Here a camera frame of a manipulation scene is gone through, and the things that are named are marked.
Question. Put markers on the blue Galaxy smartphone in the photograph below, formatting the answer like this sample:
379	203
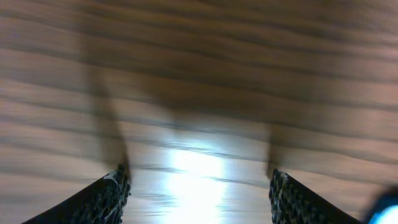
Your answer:
384	209

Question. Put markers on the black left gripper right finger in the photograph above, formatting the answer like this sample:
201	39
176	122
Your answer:
294	203

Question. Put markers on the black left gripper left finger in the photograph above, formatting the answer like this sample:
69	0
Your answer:
102	202

